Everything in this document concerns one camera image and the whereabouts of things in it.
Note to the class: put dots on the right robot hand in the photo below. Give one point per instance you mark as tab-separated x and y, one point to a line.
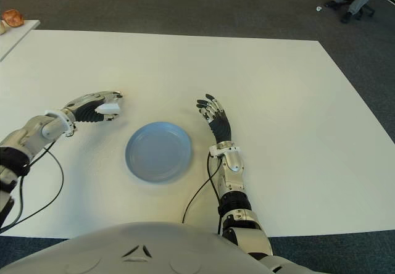
220	126

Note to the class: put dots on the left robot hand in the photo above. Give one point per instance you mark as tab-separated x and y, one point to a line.
86	110

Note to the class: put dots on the white charger block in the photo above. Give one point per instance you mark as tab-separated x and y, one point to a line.
108	109

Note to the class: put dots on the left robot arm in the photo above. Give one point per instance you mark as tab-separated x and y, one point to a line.
34	129

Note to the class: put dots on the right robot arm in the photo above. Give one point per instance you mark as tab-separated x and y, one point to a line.
234	163

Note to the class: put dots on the blue round plate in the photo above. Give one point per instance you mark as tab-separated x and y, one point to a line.
159	152

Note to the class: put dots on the white side table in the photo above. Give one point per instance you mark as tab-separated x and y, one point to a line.
15	38

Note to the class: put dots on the cream round bun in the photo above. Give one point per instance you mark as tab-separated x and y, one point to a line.
2	27

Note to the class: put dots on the reddish brown bread roll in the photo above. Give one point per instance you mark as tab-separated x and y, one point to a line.
12	18

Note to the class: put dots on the grey robot torso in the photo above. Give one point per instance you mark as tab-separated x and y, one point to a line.
139	246

